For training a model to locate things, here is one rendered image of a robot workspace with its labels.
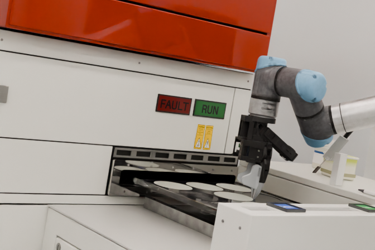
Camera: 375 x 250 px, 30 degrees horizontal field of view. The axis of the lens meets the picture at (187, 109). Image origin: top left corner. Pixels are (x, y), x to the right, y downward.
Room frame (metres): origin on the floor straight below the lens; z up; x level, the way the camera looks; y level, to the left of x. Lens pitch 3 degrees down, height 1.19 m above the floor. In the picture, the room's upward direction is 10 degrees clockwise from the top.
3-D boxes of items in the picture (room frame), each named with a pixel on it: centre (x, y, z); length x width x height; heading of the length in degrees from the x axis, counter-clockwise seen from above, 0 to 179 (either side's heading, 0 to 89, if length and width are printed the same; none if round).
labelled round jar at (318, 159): (2.17, -0.45, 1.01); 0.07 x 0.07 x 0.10
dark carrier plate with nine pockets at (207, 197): (1.77, -0.15, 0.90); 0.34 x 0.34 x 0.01; 39
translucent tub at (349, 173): (2.01, -0.46, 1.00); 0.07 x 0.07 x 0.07; 24
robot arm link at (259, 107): (1.78, -0.19, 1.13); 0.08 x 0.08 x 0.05
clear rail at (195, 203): (1.66, -0.01, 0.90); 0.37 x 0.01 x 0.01; 39
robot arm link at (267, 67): (1.78, -0.19, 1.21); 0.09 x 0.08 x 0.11; 46
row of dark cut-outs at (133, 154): (1.93, 0.00, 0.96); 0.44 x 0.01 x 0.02; 129
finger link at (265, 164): (1.77, -0.21, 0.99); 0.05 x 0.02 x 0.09; 14
